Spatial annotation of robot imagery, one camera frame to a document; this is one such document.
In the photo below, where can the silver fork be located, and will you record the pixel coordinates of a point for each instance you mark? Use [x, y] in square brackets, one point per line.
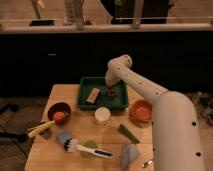
[147, 163]

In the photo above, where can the green cucumber piece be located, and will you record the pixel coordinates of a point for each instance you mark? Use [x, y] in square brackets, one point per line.
[123, 130]

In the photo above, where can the blue grey cloth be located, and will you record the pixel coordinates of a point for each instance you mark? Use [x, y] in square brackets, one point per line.
[128, 154]

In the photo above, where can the dark grape bunch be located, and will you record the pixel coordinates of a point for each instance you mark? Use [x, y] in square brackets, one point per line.
[111, 93]

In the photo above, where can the green plastic tray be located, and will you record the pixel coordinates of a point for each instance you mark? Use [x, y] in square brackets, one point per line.
[118, 103]

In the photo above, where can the dark red bowl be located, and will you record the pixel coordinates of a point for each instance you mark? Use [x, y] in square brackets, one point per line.
[59, 107]

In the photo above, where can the orange bowl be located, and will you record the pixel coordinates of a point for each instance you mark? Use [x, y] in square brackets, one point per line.
[141, 110]

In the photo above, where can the orange fruit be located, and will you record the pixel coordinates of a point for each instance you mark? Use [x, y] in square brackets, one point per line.
[59, 116]

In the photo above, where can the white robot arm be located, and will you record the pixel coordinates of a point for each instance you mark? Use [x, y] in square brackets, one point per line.
[175, 129]

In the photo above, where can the dish brush white handle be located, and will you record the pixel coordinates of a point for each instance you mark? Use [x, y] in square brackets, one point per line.
[71, 144]

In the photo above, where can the white cup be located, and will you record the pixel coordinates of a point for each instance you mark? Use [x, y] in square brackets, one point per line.
[102, 115]

